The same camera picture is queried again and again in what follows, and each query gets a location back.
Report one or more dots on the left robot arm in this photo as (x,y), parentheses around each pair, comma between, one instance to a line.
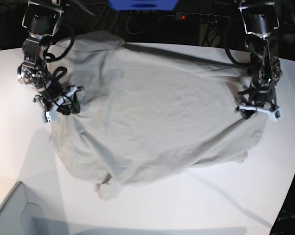
(261,25)

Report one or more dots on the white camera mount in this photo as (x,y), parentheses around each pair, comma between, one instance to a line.
(51,114)
(273,115)

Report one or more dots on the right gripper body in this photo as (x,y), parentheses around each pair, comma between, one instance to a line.
(53,94)

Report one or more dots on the black power strip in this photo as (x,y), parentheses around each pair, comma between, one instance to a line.
(202,18)

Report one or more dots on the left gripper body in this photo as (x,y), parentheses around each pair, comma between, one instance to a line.
(258,98)

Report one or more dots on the blue box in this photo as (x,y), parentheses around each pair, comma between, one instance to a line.
(131,5)

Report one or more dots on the grey t-shirt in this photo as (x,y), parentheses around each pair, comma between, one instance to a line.
(145,117)

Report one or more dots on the white bin at corner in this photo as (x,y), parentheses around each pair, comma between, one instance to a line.
(23,212)

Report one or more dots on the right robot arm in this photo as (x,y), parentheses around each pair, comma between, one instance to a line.
(42,19)

